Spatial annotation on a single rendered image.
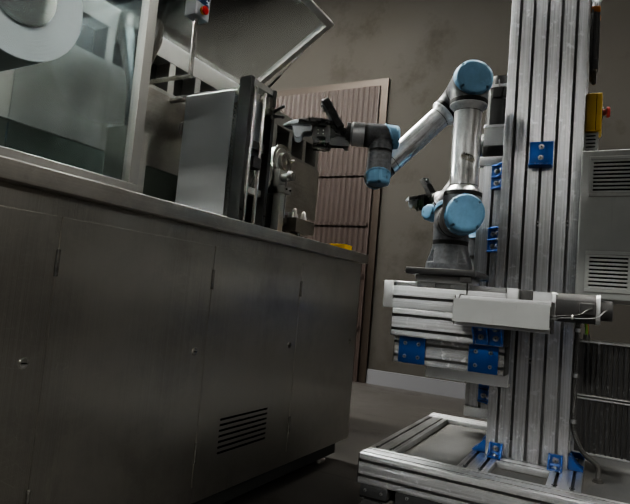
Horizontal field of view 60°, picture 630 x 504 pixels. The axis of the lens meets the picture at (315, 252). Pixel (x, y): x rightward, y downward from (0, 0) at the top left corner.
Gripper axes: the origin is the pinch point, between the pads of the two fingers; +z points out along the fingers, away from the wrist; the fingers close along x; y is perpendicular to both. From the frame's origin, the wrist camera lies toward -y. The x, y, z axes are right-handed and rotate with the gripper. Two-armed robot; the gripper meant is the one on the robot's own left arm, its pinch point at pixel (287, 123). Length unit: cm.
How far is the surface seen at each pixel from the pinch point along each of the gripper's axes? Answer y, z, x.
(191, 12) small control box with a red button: -39, 37, 2
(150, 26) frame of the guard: -4, 32, -41
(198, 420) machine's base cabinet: 92, 16, -3
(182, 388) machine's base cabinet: 83, 19, -11
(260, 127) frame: -8.3, 12.3, 22.3
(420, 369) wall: 66, -95, 299
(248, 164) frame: 7.4, 14.5, 19.0
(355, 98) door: -170, -25, 296
